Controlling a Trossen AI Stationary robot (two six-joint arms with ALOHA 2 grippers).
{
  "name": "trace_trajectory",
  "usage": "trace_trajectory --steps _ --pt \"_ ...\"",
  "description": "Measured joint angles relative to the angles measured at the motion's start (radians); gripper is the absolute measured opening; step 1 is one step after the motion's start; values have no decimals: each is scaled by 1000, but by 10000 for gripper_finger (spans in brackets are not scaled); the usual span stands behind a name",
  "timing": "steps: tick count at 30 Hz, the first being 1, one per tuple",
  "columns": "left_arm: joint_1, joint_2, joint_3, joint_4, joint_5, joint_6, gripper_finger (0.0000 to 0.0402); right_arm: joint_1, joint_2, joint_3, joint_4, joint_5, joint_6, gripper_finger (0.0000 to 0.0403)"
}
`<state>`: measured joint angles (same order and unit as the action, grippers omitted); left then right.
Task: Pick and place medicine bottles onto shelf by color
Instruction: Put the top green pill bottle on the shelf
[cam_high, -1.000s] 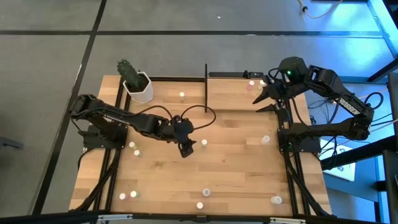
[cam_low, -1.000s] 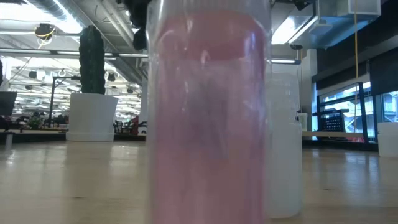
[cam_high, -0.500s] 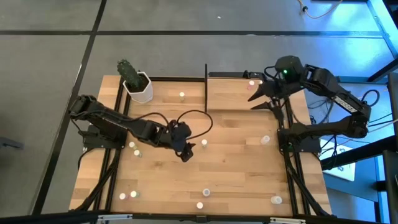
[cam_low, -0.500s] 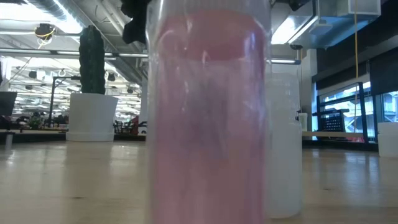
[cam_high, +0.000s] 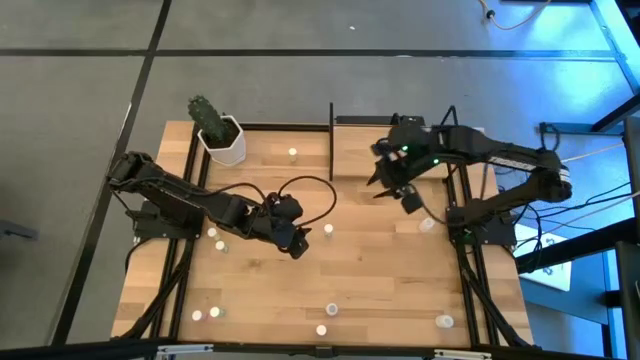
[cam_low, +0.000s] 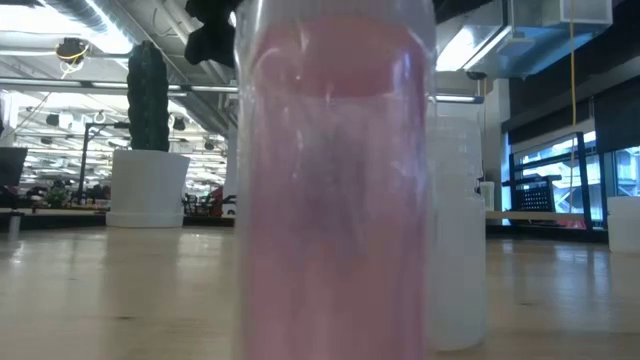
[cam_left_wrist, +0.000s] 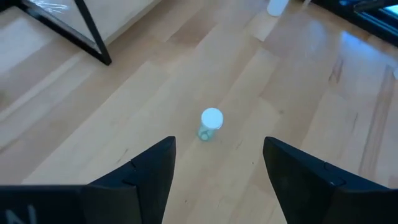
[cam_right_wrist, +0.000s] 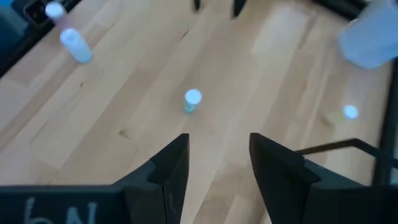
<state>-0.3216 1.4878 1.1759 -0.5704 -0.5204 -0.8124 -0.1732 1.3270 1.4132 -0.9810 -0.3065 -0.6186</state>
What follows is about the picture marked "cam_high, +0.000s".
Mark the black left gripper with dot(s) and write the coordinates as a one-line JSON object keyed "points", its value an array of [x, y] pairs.
{"points": [[280, 215]]}

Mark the green medicine bottle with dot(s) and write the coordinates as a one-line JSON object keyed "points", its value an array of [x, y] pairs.
{"points": [[220, 245], [215, 312]]}

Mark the black desk beam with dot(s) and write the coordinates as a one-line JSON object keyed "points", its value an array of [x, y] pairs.
{"points": [[575, 247]]}

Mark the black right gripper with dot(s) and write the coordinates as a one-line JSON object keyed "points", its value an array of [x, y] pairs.
{"points": [[415, 150]]}

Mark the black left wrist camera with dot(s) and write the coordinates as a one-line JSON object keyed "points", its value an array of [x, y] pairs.
{"points": [[298, 246]]}

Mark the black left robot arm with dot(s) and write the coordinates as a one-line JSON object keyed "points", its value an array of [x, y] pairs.
{"points": [[175, 192]]}

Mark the green cactus plant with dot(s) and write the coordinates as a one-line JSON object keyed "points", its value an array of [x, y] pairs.
{"points": [[207, 117]]}

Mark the white translucent medicine bottle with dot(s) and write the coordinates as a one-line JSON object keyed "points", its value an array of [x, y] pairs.
{"points": [[331, 309], [444, 321], [426, 224]]}

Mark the pink medicine bottle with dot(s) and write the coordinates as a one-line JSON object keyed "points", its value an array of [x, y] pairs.
{"points": [[196, 315], [328, 229], [321, 330]]}

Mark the blue-lit metal table frame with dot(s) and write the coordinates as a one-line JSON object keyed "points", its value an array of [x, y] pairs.
{"points": [[575, 127]]}

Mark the black shelf side panel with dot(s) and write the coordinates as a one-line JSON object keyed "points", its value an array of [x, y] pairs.
{"points": [[331, 150]]}

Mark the yellow medicine bottle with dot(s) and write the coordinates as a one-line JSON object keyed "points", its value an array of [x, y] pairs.
{"points": [[212, 232], [292, 152]]}

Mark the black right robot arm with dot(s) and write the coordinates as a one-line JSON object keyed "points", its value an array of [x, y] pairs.
{"points": [[475, 142]]}

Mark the silver metal bracket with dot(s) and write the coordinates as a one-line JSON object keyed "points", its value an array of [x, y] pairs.
{"points": [[185, 349], [462, 354]]}

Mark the white printed sheet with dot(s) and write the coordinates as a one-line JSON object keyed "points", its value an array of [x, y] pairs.
{"points": [[550, 277]]}

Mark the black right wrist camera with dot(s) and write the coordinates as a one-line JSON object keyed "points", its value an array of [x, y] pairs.
{"points": [[411, 203]]}

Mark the white hexagonal plant pot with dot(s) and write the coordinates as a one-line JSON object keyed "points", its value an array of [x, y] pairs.
{"points": [[230, 155]]}

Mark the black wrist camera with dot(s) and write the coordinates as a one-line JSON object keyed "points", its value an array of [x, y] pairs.
{"points": [[411, 203], [298, 246]]}

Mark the black aluminium table frame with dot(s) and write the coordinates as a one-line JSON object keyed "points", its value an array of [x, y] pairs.
{"points": [[280, 351]]}

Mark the wooden shelf board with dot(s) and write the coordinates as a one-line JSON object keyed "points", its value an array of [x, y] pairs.
{"points": [[355, 155]]}

